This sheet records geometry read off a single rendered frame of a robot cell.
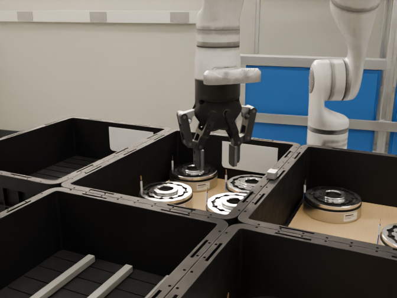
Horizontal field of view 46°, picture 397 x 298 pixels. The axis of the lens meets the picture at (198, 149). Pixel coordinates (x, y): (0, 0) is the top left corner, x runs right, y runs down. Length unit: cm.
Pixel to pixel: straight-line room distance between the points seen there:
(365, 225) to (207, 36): 43
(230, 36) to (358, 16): 31
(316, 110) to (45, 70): 344
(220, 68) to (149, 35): 307
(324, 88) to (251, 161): 22
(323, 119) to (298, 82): 159
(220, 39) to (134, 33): 312
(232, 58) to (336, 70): 37
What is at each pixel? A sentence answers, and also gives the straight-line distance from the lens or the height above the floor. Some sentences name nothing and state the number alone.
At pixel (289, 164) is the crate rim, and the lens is 85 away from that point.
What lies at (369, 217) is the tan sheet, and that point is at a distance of 92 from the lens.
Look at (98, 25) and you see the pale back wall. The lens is 398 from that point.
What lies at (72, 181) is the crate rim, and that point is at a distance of 78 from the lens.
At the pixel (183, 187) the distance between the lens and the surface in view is 92.
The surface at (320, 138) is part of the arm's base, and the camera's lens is 109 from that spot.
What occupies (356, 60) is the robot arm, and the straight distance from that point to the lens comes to 103.
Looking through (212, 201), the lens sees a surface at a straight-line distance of 86.
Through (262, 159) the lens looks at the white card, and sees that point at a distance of 100.
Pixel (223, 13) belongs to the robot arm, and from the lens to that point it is 73.
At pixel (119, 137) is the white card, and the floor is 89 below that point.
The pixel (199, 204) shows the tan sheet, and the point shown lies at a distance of 92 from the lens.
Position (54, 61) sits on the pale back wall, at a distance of 423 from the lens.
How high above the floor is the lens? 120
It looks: 17 degrees down
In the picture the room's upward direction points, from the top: straight up
